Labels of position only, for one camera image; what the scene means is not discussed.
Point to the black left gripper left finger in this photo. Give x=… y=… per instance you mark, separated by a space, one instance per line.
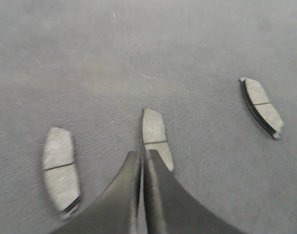
x=116 y=210

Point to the grey brake pad carried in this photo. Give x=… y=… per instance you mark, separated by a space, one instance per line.
x=60 y=173

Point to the black conveyor belt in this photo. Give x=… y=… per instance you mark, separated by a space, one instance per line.
x=91 y=66

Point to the grey brake pad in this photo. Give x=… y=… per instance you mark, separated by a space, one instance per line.
x=154 y=136
x=260 y=106

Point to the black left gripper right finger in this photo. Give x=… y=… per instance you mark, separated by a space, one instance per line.
x=170 y=209

